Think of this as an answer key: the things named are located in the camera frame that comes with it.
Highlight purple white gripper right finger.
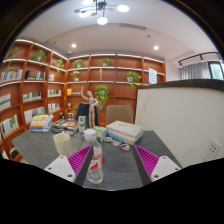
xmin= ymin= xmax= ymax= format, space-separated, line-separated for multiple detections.
xmin=133 ymin=145 xmax=181 ymax=185

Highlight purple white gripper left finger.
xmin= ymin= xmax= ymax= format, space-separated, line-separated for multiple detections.
xmin=45 ymin=146 xmax=93 ymax=186

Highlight clear plastic water bottle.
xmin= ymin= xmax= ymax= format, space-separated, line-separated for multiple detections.
xmin=82 ymin=129 xmax=103 ymax=184

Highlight cream ceramic mug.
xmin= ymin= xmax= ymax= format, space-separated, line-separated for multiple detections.
xmin=53 ymin=133 xmax=72 ymax=156

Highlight flat books on table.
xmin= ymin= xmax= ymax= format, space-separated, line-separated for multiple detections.
xmin=51 ymin=119 xmax=78 ymax=135

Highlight stack of white books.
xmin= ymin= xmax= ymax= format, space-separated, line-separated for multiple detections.
xmin=106 ymin=120 xmax=143 ymax=145

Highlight green white small box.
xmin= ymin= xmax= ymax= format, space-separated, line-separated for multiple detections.
xmin=93 ymin=126 xmax=106 ymax=142

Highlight tall white green carton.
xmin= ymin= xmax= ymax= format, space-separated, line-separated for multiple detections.
xmin=78 ymin=116 xmax=86 ymax=133

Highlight colourful book stack left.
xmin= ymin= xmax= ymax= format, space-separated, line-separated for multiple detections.
xmin=29 ymin=114 xmax=53 ymax=132

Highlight dark office chair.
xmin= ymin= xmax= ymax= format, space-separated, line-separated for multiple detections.
xmin=76 ymin=103 xmax=100 ymax=126

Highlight tan upholstered chair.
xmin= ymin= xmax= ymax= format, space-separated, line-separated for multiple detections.
xmin=105 ymin=105 xmax=134 ymax=125

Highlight wooden artist mannequin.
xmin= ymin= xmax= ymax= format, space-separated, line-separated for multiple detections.
xmin=80 ymin=91 xmax=99 ymax=128

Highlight hanging green ivy plant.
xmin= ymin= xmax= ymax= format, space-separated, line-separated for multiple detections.
xmin=95 ymin=85 xmax=109 ymax=108

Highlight potted plant right shelf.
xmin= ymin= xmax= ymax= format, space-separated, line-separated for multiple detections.
xmin=127 ymin=71 xmax=141 ymax=89

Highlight grey window curtain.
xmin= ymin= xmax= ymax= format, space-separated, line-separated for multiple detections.
xmin=180 ymin=62 xmax=211 ymax=80

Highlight ceiling chandelier lamp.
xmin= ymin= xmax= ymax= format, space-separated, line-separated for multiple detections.
xmin=74 ymin=0 xmax=129 ymax=26

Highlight white wall power socket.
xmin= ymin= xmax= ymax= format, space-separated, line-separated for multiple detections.
xmin=203 ymin=138 xmax=220 ymax=161

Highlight wooden wall bookshelf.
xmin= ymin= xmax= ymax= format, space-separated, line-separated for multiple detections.
xmin=0 ymin=39 xmax=166 ymax=161

